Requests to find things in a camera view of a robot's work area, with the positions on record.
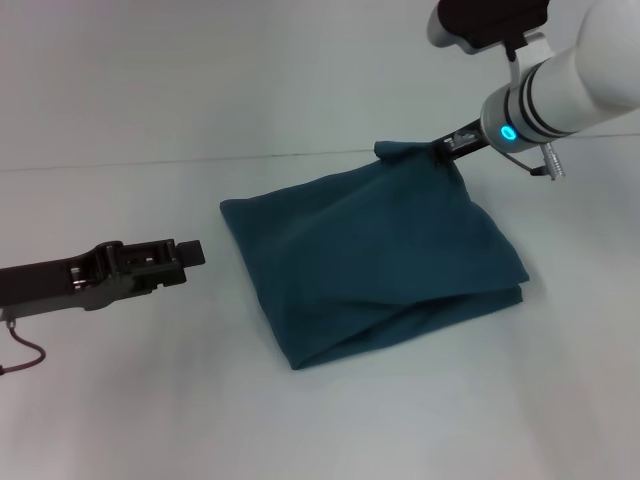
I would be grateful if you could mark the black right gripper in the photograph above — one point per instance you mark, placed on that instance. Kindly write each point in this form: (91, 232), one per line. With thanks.
(462, 142)

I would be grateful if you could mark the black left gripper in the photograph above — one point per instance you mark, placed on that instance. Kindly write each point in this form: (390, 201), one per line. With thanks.
(45, 287)

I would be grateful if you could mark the teal blue t-shirt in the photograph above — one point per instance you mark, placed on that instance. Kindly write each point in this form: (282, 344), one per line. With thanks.
(370, 250)

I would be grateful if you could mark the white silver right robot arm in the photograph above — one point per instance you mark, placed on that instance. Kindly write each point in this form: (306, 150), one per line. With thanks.
(570, 85)

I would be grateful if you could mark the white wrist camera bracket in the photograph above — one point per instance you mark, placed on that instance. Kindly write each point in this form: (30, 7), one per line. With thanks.
(535, 47)

